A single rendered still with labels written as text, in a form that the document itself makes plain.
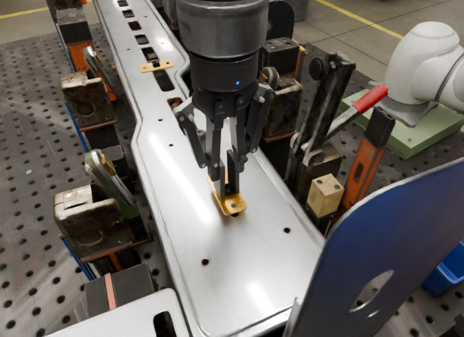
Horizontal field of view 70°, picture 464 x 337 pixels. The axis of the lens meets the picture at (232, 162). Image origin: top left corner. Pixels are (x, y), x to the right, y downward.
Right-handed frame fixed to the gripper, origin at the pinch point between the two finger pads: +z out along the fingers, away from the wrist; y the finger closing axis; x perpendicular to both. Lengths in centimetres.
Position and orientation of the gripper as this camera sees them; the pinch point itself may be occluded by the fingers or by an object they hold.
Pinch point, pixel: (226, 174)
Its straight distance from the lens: 49.4
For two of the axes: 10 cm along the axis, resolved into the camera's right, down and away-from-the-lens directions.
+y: -9.2, 2.8, -2.8
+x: 3.9, 6.5, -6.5
